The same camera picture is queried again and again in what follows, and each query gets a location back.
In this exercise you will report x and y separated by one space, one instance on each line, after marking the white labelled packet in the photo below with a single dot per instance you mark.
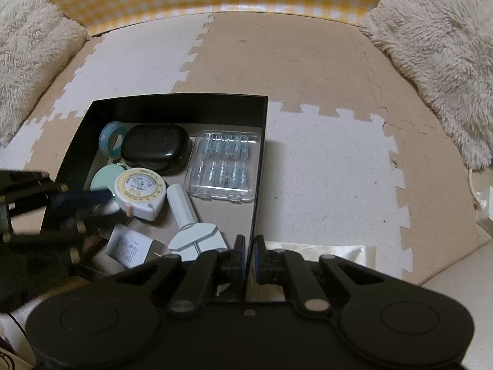
127 246

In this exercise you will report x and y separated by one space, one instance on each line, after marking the black white printed bag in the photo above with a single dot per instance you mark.
9 350

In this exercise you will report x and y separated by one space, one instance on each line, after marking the white pale blue handheld tool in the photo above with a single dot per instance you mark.
181 204

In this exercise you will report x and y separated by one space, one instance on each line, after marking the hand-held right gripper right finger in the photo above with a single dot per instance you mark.
259 256

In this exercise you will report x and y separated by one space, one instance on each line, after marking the foam puzzle floor mat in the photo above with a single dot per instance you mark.
327 84

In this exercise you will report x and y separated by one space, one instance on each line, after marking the clear plastic ampoule case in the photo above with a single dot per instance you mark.
223 165

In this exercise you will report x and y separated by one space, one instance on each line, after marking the black box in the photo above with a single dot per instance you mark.
173 108

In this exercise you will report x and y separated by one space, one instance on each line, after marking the blue patterned tape roll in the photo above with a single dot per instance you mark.
104 135

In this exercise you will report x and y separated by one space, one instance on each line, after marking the black earbud case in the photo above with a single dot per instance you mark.
154 146

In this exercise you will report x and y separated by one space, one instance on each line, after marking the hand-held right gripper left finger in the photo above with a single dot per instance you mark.
241 256

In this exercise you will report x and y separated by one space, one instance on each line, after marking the round white tape measure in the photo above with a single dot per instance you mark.
140 189

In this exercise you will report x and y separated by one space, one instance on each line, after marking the cream cushion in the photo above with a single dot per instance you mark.
470 269

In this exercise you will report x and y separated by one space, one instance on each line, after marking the fluffy white pillow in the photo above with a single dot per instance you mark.
34 54
443 46

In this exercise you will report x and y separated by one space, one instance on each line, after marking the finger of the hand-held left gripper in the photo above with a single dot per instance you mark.
77 198
86 225

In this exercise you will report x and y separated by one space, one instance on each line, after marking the silver foil pouch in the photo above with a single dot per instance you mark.
339 252

